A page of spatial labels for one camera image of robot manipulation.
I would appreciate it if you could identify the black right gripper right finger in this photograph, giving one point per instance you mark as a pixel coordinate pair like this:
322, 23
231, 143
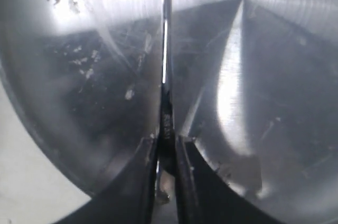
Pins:
202, 196

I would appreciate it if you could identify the round stainless steel plate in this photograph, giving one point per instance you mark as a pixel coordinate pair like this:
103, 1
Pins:
253, 83

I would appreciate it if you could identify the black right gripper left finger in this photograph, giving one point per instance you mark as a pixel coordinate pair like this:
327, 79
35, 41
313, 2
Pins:
129, 198

